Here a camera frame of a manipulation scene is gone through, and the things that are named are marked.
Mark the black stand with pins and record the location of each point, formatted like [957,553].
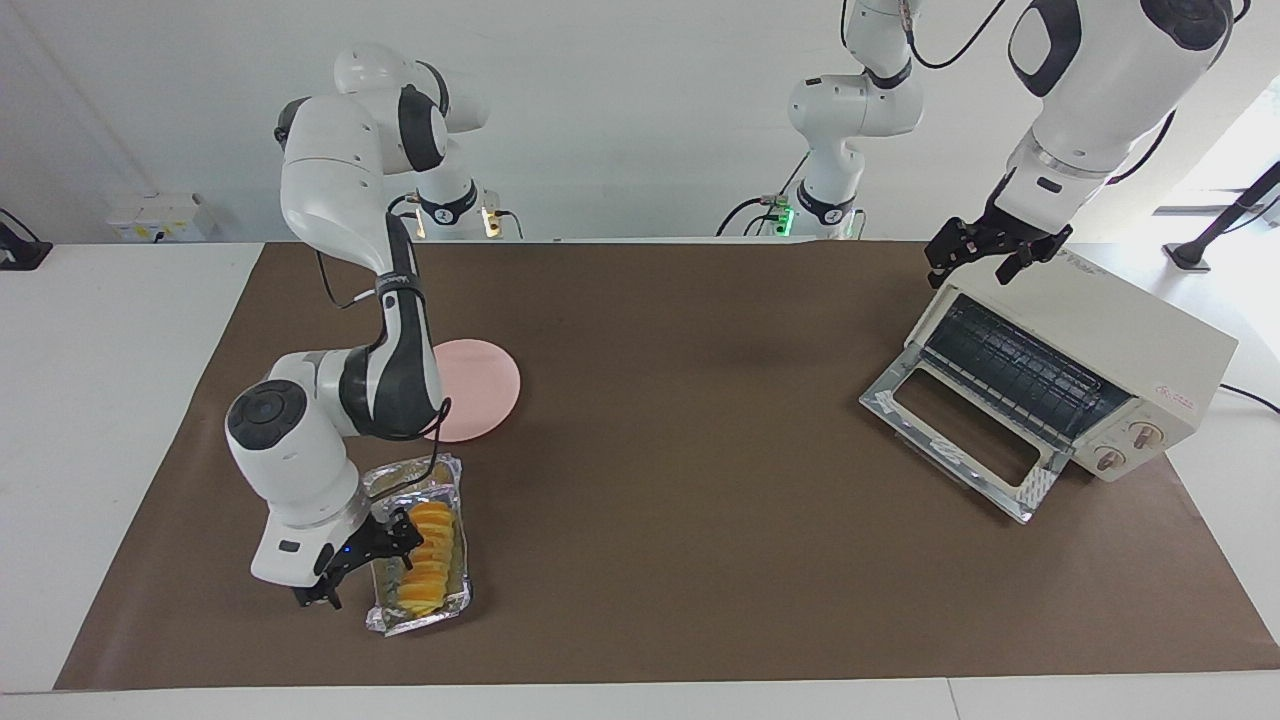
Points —
[1215,235]

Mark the cream toaster oven body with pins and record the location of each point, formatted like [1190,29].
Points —
[1120,330]

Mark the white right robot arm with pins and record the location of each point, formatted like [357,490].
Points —
[330,200]

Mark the black clamp base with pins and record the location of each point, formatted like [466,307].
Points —
[20,252]

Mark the pink round plate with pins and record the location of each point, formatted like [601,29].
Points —
[480,385]

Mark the aluminium foil tray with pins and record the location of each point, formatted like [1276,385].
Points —
[455,600]

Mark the cream oven knob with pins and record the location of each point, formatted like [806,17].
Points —
[1146,435]
[1108,460]

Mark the brown table mat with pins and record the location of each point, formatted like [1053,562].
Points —
[700,560]

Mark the glass oven door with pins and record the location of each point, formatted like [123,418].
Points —
[900,400]

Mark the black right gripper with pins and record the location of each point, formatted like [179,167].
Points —
[360,545]

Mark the sliced orange bread loaf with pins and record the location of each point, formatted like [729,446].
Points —
[432,560]

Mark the white wall socket box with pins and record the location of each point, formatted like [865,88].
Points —
[160,218]

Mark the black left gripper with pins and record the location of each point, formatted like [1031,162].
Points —
[1010,235]

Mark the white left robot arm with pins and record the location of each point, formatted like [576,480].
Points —
[1100,80]

